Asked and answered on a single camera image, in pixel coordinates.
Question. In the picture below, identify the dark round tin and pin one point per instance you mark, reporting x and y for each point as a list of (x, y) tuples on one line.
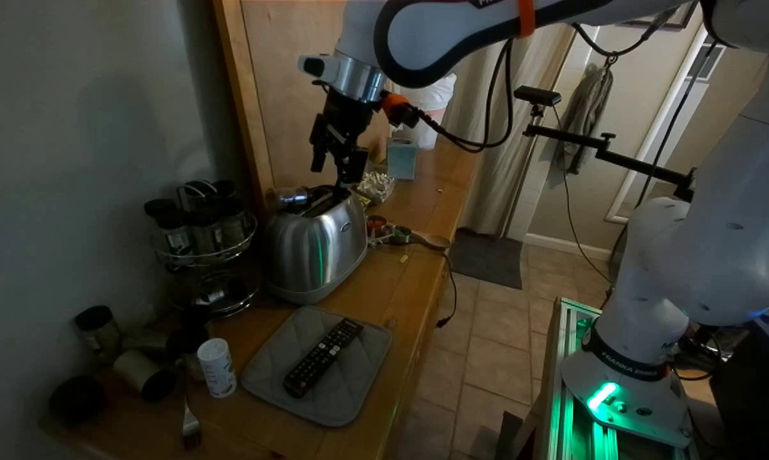
[(78, 398)]

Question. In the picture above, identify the white plastic bottle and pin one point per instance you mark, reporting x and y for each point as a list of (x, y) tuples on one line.
[(217, 366)]

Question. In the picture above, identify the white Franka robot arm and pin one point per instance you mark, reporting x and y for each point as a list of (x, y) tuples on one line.
[(724, 237)]

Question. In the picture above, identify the black camera on stand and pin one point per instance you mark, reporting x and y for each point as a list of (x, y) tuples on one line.
[(536, 94)]

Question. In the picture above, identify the silver toaster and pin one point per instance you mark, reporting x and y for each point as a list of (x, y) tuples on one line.
[(314, 245)]

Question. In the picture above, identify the metal tin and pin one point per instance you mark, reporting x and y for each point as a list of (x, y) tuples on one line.
[(94, 331), (144, 374)]

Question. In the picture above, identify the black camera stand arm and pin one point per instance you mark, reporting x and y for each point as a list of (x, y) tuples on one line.
[(622, 158)]

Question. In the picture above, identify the dark blue box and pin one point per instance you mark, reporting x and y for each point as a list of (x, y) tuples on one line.
[(767, 384)]

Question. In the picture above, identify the grey pot holder cloth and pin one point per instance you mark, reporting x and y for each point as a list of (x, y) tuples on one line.
[(348, 384)]

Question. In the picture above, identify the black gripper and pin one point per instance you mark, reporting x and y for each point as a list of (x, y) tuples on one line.
[(342, 124)]

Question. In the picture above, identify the light blue container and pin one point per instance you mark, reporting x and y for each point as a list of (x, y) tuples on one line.
[(402, 153)]

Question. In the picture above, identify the beige curtain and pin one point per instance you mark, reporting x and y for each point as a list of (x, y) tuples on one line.
[(500, 186)]

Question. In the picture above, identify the robot base stand green light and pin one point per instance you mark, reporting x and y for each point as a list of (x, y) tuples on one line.
[(571, 409)]

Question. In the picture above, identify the wooden cabinet side panel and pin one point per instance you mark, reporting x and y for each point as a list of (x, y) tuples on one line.
[(270, 85)]

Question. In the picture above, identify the patterned white cloth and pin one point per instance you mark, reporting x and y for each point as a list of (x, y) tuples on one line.
[(382, 191)]

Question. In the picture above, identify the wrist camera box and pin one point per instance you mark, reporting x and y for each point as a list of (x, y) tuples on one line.
[(314, 64)]

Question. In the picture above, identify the hanging item on door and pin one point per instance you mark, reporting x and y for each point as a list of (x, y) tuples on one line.
[(583, 111)]

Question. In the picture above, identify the white bucket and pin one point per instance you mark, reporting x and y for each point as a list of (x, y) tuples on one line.
[(434, 102)]

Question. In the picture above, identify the grey door mat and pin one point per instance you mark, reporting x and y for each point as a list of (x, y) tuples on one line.
[(486, 257)]

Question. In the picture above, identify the black remote control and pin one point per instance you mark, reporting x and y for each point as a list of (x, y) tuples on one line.
[(320, 359)]

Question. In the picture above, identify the small items on counter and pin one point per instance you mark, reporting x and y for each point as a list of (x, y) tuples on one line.
[(425, 241)]

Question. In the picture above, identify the spice rack carousel with jars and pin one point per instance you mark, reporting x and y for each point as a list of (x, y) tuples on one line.
[(205, 230)]

